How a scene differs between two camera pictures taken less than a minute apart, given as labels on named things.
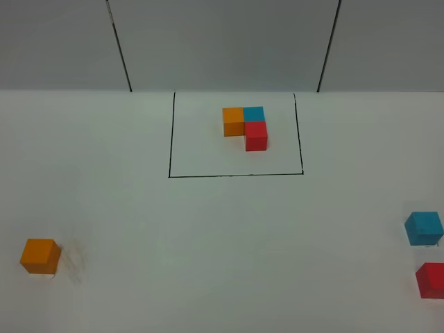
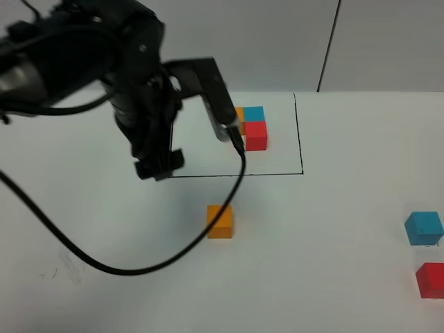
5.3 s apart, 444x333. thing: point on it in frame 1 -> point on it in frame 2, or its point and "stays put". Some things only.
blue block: (424, 228) stays put
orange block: (41, 256) -> (223, 228)
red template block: (256, 136) stays put
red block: (430, 278) stays put
